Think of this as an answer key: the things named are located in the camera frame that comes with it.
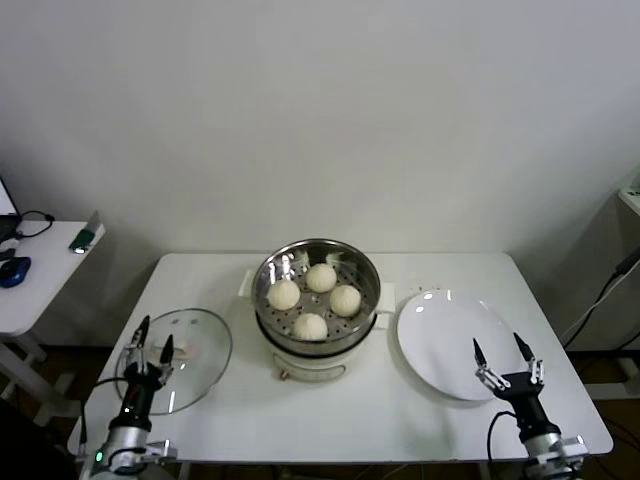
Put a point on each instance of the steel steamer basket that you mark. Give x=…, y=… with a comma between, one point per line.
x=370, y=290

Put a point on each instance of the white round plate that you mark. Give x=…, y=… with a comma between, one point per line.
x=440, y=340

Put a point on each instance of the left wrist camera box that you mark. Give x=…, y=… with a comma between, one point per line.
x=160, y=450

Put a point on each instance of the white steamed baozi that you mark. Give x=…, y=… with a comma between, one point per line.
x=284, y=295
x=310, y=326
x=321, y=277
x=345, y=300

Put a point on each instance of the white side table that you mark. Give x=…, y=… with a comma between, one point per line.
x=45, y=280

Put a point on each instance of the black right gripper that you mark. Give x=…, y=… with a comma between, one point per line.
x=525, y=400

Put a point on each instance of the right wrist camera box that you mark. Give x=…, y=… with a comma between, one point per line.
x=572, y=444

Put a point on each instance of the green circuit board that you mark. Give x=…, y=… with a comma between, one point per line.
x=82, y=240

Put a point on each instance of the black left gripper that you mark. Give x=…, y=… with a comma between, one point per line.
x=139, y=395

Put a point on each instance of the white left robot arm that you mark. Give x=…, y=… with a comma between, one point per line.
x=125, y=437

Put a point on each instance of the glass pot lid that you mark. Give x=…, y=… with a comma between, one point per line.
x=200, y=350

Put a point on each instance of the laptop computer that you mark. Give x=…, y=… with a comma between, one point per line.
x=6, y=210

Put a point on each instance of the blue computer mouse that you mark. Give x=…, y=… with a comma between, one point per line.
x=14, y=272

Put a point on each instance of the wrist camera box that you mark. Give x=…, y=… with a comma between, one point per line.
x=572, y=444
x=160, y=450

